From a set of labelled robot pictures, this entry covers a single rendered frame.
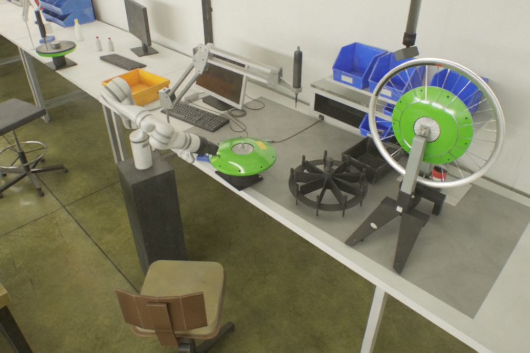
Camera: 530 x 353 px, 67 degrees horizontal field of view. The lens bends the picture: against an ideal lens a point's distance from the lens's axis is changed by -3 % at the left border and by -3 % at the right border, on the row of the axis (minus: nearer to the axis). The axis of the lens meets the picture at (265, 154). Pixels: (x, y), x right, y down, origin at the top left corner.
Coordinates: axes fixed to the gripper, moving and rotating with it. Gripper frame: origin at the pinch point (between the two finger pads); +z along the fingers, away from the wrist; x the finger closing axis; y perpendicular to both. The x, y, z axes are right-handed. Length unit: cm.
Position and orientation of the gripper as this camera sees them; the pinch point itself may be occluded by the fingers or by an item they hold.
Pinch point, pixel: (219, 155)
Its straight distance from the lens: 183.0
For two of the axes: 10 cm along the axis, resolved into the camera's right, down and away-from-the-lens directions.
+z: 5.6, 1.6, 8.2
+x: -7.3, -3.7, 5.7
